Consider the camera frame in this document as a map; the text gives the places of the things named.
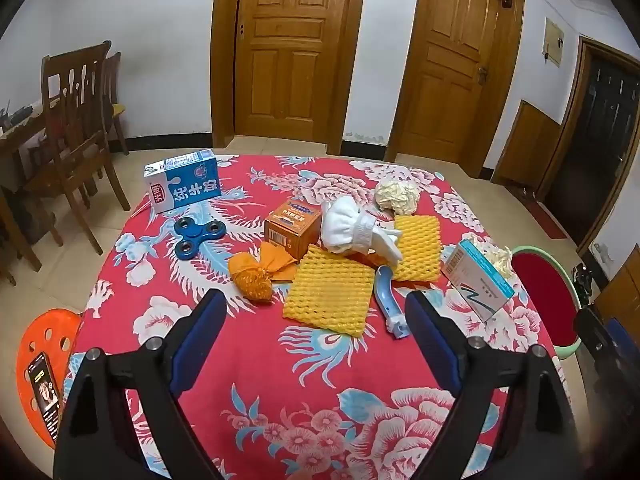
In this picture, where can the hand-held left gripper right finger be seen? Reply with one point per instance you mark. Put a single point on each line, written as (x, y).
(430, 345)

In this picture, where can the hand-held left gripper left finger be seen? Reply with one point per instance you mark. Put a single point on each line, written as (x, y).
(200, 345)

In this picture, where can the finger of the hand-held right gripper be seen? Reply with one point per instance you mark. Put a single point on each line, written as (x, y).
(610, 355)

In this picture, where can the white blue cardboard box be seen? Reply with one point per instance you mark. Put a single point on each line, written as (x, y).
(480, 285)

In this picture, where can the orange cloth pouch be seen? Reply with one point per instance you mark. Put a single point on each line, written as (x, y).
(252, 280)

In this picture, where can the red green round stool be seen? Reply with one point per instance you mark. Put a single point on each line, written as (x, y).
(542, 290)

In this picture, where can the yellow foam net sheet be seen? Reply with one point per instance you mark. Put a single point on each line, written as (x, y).
(417, 250)
(325, 295)

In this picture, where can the orange cardboard box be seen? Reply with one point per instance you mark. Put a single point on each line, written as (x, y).
(292, 232)

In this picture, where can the tall wooden cabinet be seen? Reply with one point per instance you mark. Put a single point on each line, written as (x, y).
(620, 290)

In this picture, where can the black sneaker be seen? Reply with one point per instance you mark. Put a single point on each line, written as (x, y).
(582, 277)

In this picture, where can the red floral tablecloth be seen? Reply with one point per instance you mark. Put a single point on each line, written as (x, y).
(280, 410)

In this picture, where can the crumpled cream paper ball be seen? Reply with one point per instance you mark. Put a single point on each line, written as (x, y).
(397, 197)
(500, 260)

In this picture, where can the blue fidget spinner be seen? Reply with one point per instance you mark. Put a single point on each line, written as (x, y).
(197, 232)

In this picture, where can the red doormat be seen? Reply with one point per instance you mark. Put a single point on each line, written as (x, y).
(547, 215)

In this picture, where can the blue white milk carton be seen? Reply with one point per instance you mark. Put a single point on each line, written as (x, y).
(190, 185)

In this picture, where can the orange plastic stool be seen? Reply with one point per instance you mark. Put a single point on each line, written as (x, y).
(37, 340)

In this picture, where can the black smartphone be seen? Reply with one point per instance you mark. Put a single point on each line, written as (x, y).
(42, 395)

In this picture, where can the dark entrance door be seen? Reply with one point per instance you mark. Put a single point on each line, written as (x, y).
(600, 145)

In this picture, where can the wooden chair yellow cushion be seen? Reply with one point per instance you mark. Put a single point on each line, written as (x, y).
(114, 80)

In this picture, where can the arched panel wooden door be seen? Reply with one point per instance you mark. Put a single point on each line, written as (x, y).
(295, 45)

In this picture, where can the low wooden wall cabinet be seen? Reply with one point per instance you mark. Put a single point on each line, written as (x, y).
(525, 145)

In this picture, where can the wall electrical box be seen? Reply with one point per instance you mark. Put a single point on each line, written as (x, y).
(552, 42)

